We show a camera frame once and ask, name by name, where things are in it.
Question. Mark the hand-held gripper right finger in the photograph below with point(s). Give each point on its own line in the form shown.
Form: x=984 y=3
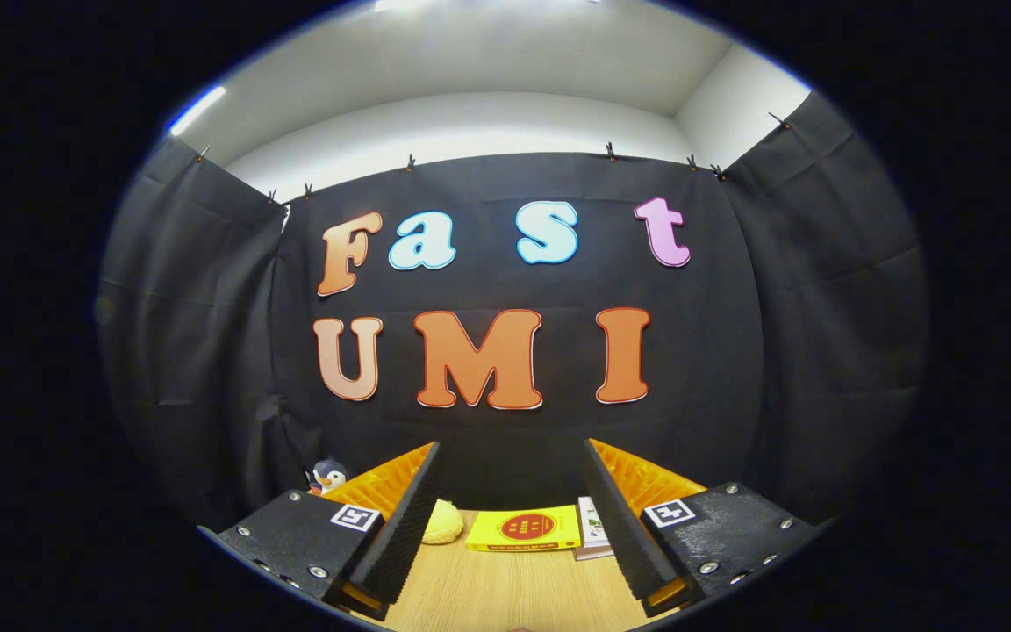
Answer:
x=624 y=527

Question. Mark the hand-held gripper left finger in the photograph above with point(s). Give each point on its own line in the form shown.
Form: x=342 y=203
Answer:
x=405 y=527

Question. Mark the white illustrated cover book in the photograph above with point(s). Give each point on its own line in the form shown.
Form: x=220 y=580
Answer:
x=591 y=525

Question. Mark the yellow bread-shaped plush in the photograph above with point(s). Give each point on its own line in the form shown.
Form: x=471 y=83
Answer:
x=442 y=525

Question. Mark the white book with brown cover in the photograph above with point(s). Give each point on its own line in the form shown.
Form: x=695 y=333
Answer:
x=593 y=554

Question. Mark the penguin plush toy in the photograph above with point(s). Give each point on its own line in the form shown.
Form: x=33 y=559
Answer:
x=328 y=478

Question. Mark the yellow book with red circle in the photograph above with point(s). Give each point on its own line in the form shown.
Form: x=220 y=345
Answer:
x=523 y=529

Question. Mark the row of black clips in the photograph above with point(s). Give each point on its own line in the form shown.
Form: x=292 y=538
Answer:
x=610 y=151

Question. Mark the large ceiling light panel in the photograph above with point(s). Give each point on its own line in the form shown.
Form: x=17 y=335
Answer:
x=400 y=3

